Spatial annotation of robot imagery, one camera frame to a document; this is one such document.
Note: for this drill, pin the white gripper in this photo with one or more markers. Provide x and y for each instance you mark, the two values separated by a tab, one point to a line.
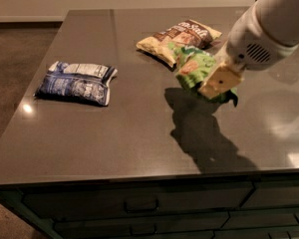
245	45

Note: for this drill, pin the green rice chip bag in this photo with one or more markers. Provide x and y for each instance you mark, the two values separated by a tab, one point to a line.
192	68

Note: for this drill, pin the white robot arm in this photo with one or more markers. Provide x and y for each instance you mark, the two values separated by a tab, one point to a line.
280	19

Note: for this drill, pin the brown and cream chip bag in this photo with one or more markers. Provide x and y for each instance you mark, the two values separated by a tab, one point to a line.
187	33

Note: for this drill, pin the blue and white chip bag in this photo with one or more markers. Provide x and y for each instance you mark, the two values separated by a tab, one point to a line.
80	82

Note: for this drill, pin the dark drawer cabinet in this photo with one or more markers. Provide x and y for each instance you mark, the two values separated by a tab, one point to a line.
214	208

